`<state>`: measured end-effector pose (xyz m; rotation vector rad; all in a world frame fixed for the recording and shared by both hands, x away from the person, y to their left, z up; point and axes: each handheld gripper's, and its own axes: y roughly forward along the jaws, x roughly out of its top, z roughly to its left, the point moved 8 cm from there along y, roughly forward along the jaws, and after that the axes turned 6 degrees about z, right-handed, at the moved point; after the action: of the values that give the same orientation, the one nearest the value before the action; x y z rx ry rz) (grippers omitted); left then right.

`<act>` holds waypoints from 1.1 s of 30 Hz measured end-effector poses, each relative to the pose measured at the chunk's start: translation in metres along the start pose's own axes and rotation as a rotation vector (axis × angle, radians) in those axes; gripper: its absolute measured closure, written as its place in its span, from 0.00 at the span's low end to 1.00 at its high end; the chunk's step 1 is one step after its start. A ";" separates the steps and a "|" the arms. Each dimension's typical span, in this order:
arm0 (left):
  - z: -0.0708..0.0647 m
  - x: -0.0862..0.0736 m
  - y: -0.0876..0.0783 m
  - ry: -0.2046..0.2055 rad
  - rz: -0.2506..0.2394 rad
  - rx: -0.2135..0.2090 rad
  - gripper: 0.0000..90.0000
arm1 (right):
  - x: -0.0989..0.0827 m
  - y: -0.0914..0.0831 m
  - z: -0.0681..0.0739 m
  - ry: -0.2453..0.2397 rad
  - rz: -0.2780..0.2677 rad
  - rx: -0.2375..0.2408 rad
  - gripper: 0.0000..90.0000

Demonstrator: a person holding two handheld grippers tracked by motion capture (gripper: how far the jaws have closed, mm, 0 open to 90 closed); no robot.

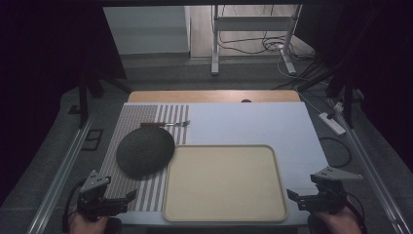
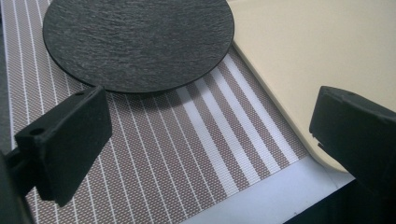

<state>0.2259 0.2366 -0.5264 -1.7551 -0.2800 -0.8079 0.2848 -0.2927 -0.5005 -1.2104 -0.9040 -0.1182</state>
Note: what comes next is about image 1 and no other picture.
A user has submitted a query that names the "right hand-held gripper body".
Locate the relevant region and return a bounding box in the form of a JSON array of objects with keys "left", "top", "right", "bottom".
[{"left": 305, "top": 166, "right": 363, "bottom": 215}]

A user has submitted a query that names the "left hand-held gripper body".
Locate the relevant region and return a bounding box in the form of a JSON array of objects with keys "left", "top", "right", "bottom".
[{"left": 76, "top": 169, "right": 130, "bottom": 222}]

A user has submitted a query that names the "person's left hand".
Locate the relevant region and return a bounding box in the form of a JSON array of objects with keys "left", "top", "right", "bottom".
[{"left": 68, "top": 208, "right": 111, "bottom": 234}]

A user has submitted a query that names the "person's right hand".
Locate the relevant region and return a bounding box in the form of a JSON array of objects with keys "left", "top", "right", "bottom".
[{"left": 315, "top": 203, "right": 362, "bottom": 234}]

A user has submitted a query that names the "dark round plate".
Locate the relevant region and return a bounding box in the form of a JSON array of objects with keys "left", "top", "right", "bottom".
[{"left": 116, "top": 126, "right": 176, "bottom": 179}]

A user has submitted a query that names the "beige tray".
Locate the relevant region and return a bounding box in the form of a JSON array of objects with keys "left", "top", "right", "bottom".
[{"left": 162, "top": 144, "right": 288, "bottom": 223}]

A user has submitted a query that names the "white power strip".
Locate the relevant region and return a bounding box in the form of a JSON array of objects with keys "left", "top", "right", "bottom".
[{"left": 318, "top": 111, "right": 347, "bottom": 137}]

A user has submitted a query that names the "white table cover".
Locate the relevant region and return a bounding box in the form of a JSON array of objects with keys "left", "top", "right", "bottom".
[{"left": 111, "top": 101, "right": 329, "bottom": 227}]

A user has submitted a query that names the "striped grey placemat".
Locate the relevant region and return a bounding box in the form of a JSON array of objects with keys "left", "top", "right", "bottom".
[{"left": 98, "top": 103, "right": 191, "bottom": 213}]

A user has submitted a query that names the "wooden table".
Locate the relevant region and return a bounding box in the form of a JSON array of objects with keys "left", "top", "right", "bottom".
[{"left": 127, "top": 90, "right": 302, "bottom": 104}]

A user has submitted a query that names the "dark curtain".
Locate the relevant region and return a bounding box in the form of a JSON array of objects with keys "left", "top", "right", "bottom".
[
  {"left": 0, "top": 0, "right": 128, "bottom": 206},
  {"left": 293, "top": 0, "right": 413, "bottom": 170}
]

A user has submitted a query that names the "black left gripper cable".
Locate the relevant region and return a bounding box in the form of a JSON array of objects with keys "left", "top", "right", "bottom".
[{"left": 61, "top": 178, "right": 86, "bottom": 234}]

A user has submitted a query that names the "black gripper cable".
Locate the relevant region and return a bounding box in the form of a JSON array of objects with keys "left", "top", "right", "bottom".
[
  {"left": 344, "top": 192, "right": 368, "bottom": 234},
  {"left": 61, "top": 178, "right": 86, "bottom": 234}
]

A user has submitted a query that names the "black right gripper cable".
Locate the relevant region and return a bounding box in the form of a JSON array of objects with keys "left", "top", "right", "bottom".
[{"left": 344, "top": 192, "right": 368, "bottom": 234}]

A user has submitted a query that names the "aluminium rail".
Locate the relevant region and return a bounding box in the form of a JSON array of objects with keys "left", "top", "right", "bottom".
[
  {"left": 26, "top": 115, "right": 95, "bottom": 234},
  {"left": 335, "top": 111, "right": 413, "bottom": 234}
]

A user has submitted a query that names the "black cable loop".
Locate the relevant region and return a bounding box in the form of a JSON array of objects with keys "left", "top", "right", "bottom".
[{"left": 319, "top": 136, "right": 353, "bottom": 170}]

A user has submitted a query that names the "black floor frame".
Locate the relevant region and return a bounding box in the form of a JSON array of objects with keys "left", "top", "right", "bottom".
[{"left": 80, "top": 128, "right": 104, "bottom": 152}]

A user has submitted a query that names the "fork with brown handle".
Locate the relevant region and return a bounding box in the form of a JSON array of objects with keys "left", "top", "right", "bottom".
[{"left": 139, "top": 119, "right": 191, "bottom": 129}]

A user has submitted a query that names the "tangle of floor cables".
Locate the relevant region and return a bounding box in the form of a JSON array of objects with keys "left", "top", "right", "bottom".
[{"left": 217, "top": 30, "right": 317, "bottom": 63}]

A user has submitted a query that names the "white desk frame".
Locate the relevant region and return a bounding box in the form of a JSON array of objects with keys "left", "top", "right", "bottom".
[{"left": 210, "top": 4, "right": 304, "bottom": 77}]

